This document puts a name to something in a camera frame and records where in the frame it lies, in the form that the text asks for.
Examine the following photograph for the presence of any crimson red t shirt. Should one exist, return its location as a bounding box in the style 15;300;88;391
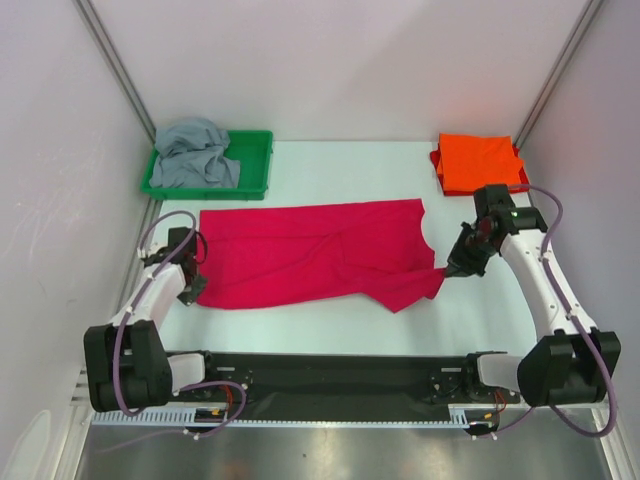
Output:
198;199;444;313

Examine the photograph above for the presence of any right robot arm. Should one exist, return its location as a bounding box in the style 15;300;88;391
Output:
445;206;621;407

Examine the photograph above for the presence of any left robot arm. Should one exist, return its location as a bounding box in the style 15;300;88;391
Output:
83;248;220;416

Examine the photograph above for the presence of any folded orange t shirt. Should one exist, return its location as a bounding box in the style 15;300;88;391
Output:
435;133;525;191

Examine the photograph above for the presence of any crumpled grey t shirt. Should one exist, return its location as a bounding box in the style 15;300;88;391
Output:
149;118;241;189

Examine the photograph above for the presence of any green plastic bin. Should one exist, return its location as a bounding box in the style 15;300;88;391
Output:
140;130;273;201

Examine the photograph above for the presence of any aluminium front extrusion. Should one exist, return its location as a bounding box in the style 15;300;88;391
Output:
69;366;621;416

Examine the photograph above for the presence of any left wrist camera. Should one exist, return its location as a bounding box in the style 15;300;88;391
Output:
142;227;208;267

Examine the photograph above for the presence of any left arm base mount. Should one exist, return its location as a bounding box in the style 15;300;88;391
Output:
196;351;260;404

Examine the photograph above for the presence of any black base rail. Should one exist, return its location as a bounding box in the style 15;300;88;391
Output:
164;351;586;424

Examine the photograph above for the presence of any white slotted cable duct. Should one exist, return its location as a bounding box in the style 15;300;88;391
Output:
92;405;498;430

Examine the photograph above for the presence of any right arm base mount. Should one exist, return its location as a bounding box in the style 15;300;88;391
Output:
427;351;521;406

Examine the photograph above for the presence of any aluminium frame post right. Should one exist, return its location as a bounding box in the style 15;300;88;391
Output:
515;0;607;149

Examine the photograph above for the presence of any aluminium frame post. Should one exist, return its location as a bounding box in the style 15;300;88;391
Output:
72;0;156;142
515;0;607;149

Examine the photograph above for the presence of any aluminium frame post left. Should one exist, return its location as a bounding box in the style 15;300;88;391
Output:
72;0;156;142

